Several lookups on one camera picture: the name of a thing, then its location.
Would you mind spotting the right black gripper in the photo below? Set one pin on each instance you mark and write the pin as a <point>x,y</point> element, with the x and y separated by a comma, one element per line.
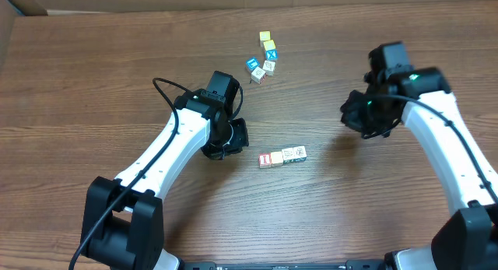
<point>353,119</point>

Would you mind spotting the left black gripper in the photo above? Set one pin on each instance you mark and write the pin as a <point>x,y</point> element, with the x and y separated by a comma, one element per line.
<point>240,138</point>

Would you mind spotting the red letter I block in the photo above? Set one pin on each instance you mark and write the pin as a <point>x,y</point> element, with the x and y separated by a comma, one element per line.
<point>265,160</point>

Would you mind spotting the wooden letter K block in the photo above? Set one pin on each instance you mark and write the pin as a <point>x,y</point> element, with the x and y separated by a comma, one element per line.
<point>276,159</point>

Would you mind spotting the wooden ladybug block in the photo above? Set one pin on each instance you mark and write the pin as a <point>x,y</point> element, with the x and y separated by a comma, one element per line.
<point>288,155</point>

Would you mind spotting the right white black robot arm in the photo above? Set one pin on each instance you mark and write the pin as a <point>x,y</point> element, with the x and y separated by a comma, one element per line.
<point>422,100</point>

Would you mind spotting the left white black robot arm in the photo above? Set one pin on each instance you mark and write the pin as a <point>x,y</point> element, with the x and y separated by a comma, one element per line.
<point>122,225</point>

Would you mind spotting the wooden letter O block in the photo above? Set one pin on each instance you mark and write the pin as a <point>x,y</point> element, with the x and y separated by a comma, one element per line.
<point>258,75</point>

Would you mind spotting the blue letter L block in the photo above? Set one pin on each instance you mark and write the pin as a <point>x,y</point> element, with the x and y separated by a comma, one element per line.
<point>251,64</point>

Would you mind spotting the wooden turtle block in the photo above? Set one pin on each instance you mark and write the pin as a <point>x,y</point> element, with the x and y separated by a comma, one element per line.
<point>269,67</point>

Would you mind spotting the blue letter X block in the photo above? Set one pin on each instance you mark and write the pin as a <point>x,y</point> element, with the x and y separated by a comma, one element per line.
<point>272,55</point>

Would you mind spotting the yellow block near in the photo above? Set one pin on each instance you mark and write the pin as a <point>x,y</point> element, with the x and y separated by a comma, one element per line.
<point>269,45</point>

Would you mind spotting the yellow block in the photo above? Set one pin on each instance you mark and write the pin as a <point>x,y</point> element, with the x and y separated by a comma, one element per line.
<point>269,45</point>
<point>264,36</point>

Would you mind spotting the yellow block far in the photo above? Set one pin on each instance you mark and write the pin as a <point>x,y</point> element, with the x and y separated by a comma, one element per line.
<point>264,36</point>

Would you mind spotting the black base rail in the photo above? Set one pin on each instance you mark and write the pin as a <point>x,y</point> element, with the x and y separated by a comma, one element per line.
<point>375,264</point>

